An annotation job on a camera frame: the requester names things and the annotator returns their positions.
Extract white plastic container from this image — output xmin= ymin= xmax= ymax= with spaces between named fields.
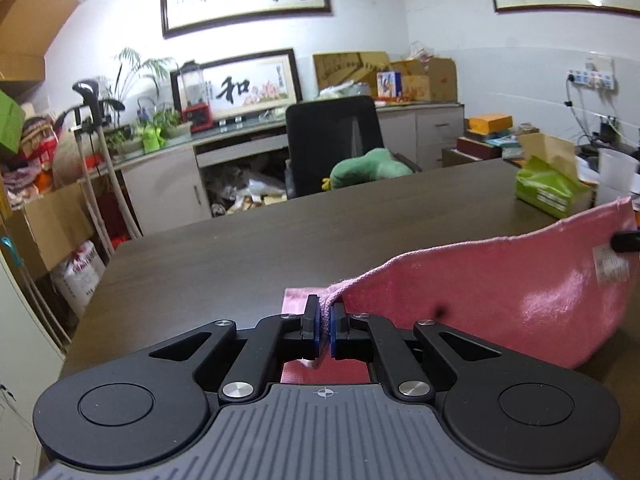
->
xmin=596 ymin=148 xmax=640 ymax=207

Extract white metal cabinet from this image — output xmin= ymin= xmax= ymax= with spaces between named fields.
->
xmin=0 ymin=250 xmax=67 ymax=480

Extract black cable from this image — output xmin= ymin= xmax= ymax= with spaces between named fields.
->
xmin=565 ymin=76 xmax=603 ymax=147

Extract small green bag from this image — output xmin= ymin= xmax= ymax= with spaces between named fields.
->
xmin=142 ymin=126 xmax=164 ymax=155

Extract green cardboard box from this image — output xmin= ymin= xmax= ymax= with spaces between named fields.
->
xmin=0 ymin=89 xmax=27 ymax=156

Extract framed lotus calligraphy picture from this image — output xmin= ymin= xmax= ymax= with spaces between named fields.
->
xmin=170 ymin=48 xmax=304 ymax=122

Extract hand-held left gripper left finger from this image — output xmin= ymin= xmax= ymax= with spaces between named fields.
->
xmin=147 ymin=294 xmax=321 ymax=405

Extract pink towel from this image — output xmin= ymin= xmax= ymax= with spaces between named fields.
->
xmin=280 ymin=196 xmax=640 ymax=385

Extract blue picture box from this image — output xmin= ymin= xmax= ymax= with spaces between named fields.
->
xmin=376 ymin=71 xmax=404 ymax=101

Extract large open cardboard box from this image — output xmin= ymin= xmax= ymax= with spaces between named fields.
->
xmin=14 ymin=182 xmax=99 ymax=282

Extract white sideboard cabinet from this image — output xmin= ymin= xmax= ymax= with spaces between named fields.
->
xmin=112 ymin=102 xmax=466 ymax=239

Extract green tissue packet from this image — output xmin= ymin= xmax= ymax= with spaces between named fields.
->
xmin=515 ymin=156 xmax=592 ymax=220

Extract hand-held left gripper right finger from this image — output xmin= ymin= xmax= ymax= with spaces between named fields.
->
xmin=330 ymin=305 xmax=503 ymax=405

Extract white wall power strip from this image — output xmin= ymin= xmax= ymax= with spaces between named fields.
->
xmin=566 ymin=56 xmax=616 ymax=92

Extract pile of clothes and boxes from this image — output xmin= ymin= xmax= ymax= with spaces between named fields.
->
xmin=0 ymin=114 xmax=68 ymax=207

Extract brown paper bag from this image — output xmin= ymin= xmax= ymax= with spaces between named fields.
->
xmin=516 ymin=132 xmax=582 ymax=182

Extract grey crutches with black handles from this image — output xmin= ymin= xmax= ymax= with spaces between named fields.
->
xmin=52 ymin=79 xmax=147 ymax=261

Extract small potted green plants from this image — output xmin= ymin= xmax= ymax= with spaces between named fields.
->
xmin=102 ymin=105 xmax=194 ymax=159

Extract green plush cushion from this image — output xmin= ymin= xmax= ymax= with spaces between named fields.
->
xmin=322 ymin=147 xmax=414 ymax=193

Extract cardboard boxes on sideboard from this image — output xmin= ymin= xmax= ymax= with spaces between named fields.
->
xmin=313 ymin=51 xmax=392 ymax=99

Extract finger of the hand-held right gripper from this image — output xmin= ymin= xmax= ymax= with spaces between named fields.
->
xmin=611 ymin=230 xmax=640 ymax=254

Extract black office chair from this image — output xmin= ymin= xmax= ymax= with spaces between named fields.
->
xmin=285 ymin=96 xmax=422 ymax=200

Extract potted palm plant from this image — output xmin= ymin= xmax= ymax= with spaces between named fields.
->
xmin=111 ymin=46 xmax=182 ymax=113

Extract white printed sack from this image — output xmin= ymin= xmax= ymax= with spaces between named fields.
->
xmin=51 ymin=240 xmax=107 ymax=317

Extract red blender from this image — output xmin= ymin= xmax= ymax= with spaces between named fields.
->
xmin=177 ymin=62 xmax=215 ymax=133

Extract wooden wall cupboard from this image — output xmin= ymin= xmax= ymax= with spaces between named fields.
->
xmin=0 ymin=0 xmax=82 ymax=84

